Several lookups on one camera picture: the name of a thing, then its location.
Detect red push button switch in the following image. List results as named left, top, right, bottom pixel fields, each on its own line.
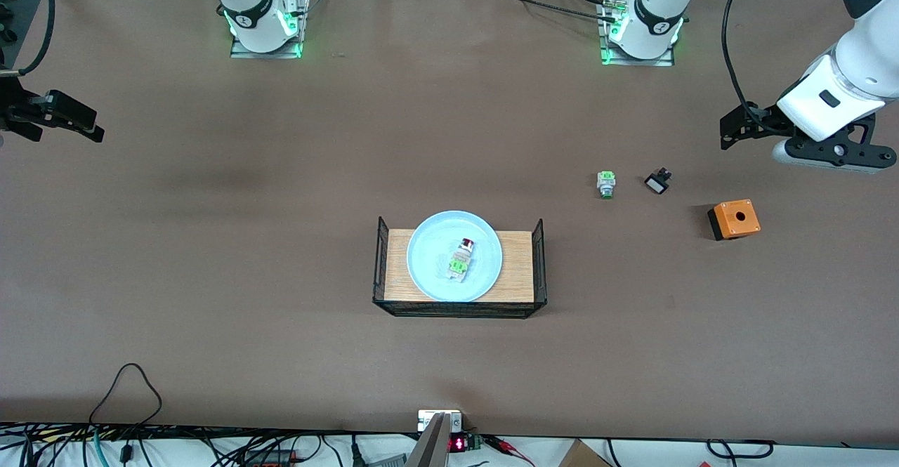
left=448, top=238, right=477, bottom=284

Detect light blue plate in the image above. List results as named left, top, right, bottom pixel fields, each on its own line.
left=407, top=211, right=504, bottom=303

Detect brown cardboard piece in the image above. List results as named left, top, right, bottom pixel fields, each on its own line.
left=558, top=439, right=613, bottom=467

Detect red clip lead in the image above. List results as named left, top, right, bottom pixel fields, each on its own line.
left=483, top=435, right=536, bottom=467

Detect grey metal bar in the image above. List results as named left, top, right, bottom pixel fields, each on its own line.
left=406, top=413, right=452, bottom=467

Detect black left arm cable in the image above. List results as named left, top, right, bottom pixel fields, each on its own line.
left=721, top=0, right=773, bottom=134

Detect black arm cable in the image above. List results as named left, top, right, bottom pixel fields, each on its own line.
left=0, top=0, right=57, bottom=78
left=721, top=0, right=773, bottom=134

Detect orange button enclosure box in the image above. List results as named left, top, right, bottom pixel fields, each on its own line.
left=707, top=199, right=761, bottom=242

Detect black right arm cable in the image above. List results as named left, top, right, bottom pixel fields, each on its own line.
left=0, top=0, right=57, bottom=78

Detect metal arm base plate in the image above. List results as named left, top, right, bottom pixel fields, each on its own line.
left=230, top=0, right=308, bottom=60
left=599, top=0, right=681, bottom=67

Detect long black table cable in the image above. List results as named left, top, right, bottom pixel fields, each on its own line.
left=485, top=0, right=622, bottom=24

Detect black looped cable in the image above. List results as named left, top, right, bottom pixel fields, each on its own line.
left=88, top=363, right=164, bottom=429

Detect black wire tray wooden base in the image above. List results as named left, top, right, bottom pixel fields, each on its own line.
left=372, top=216, right=548, bottom=320

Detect thin black cable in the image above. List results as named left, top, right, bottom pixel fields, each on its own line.
left=706, top=439, right=775, bottom=458

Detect tangled black cables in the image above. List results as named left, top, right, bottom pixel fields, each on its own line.
left=0, top=421, right=422, bottom=467

